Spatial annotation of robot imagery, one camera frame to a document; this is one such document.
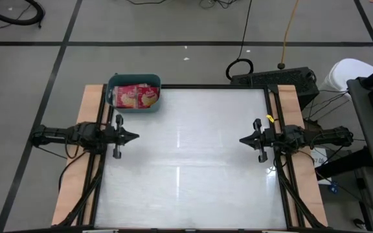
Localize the white paper sheet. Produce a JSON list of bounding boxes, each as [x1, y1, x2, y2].
[[311, 155, 333, 186]]

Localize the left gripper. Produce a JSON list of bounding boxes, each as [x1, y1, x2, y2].
[[104, 115, 140, 159]]

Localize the beige wooden side board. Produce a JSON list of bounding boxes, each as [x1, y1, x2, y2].
[[51, 84, 109, 227], [269, 84, 329, 227]]

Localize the thin black floor cable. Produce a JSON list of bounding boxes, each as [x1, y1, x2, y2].
[[124, 0, 168, 6]]

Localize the black cart base beam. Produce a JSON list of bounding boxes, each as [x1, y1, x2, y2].
[[314, 145, 373, 182]]

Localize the white rounded seat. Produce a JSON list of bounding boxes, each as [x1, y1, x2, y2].
[[322, 58, 373, 98]]

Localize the black aluminium table frame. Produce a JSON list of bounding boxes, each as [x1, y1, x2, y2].
[[56, 83, 328, 233]]

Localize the tangled black floor cables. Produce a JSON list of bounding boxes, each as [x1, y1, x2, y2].
[[199, 0, 239, 10]]

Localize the thick black hose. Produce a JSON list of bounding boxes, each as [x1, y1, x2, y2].
[[0, 0, 46, 29]]

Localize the teal plastic basket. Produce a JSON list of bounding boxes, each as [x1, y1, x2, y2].
[[105, 73, 162, 114]]

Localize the yellow hanging power cable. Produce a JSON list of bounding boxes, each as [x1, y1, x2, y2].
[[277, 0, 300, 71]]

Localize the black caster wheel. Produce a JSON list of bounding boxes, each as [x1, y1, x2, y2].
[[352, 218, 367, 230]]

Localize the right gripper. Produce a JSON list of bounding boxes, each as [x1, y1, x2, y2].
[[239, 118, 275, 163]]

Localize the black looped power cable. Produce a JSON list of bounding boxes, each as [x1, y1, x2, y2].
[[225, 0, 254, 82]]

